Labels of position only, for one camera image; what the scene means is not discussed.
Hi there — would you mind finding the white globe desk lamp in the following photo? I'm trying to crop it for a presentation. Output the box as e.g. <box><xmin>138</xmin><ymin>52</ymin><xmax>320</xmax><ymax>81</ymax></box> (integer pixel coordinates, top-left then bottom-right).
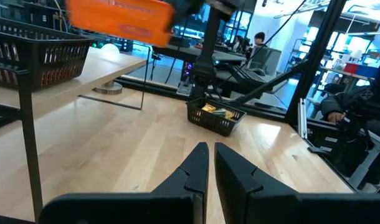
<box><xmin>93</xmin><ymin>42</ymin><xmax>124</xmax><ymax>95</ymax></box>

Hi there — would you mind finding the black side desk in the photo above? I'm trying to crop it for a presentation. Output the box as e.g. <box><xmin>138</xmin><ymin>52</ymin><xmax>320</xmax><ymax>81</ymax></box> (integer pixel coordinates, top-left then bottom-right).
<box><xmin>214</xmin><ymin>49</ymin><xmax>291</xmax><ymax>105</ymax></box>

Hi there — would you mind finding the person's hand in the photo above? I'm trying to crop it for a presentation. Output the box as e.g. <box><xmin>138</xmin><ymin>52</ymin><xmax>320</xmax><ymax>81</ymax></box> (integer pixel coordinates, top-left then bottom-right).
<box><xmin>327</xmin><ymin>111</ymin><xmax>347</xmax><ymax>124</ymax></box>

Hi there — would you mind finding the wooden shelf riser black frame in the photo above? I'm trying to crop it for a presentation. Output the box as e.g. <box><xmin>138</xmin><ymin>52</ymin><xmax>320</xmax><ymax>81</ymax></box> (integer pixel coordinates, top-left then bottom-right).
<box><xmin>0</xmin><ymin>46</ymin><xmax>152</xmax><ymax>224</ymax></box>

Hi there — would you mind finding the silver aluminium bar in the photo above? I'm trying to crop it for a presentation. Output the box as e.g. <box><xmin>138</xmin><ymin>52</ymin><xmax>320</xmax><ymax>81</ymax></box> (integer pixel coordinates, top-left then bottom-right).
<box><xmin>297</xmin><ymin>97</ymin><xmax>310</xmax><ymax>139</ymax></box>

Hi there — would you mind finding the black plastic mesh basket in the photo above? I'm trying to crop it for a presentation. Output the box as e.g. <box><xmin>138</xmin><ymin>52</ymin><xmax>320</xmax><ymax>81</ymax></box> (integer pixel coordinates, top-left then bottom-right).
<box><xmin>0</xmin><ymin>15</ymin><xmax>95</xmax><ymax>91</ymax></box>
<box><xmin>186</xmin><ymin>97</ymin><xmax>248</xmax><ymax>138</ymax></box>

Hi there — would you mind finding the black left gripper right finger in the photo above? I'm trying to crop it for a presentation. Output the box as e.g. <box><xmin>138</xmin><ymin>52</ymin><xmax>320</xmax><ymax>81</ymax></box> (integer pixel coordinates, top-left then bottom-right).
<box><xmin>214</xmin><ymin>142</ymin><xmax>380</xmax><ymax>224</ymax></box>

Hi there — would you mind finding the grey office chair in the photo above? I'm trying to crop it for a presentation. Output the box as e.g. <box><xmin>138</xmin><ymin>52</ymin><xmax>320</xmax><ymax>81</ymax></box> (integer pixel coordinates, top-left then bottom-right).
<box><xmin>249</xmin><ymin>46</ymin><xmax>283</xmax><ymax>77</ymax></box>

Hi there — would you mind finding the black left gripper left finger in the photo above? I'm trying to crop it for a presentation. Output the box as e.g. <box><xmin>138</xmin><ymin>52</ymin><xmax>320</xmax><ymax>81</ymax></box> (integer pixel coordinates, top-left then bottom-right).
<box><xmin>37</xmin><ymin>142</ymin><xmax>210</xmax><ymax>224</ymax></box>

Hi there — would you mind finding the black background desk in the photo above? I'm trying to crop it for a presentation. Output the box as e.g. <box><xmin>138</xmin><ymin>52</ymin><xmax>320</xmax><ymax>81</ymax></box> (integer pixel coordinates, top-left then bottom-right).
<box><xmin>152</xmin><ymin>44</ymin><xmax>206</xmax><ymax>63</ymax></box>

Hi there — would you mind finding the person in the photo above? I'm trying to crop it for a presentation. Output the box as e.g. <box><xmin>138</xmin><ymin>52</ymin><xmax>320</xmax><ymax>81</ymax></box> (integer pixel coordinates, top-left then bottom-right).
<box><xmin>320</xmin><ymin>54</ymin><xmax>380</xmax><ymax>187</ymax></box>
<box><xmin>233</xmin><ymin>34</ymin><xmax>245</xmax><ymax>52</ymax></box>
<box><xmin>252</xmin><ymin>31</ymin><xmax>269</xmax><ymax>51</ymax></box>

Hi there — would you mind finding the black aluminium rig frame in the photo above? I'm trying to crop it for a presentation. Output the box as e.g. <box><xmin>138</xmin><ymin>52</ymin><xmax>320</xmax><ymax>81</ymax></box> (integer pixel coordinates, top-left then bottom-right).
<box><xmin>115</xmin><ymin>0</ymin><xmax>380</xmax><ymax>194</ymax></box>

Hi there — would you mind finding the orange plastic mesh basket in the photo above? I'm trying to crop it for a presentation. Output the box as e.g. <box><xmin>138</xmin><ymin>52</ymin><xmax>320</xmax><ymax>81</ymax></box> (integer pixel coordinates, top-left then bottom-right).
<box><xmin>65</xmin><ymin>0</ymin><xmax>176</xmax><ymax>48</ymax></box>

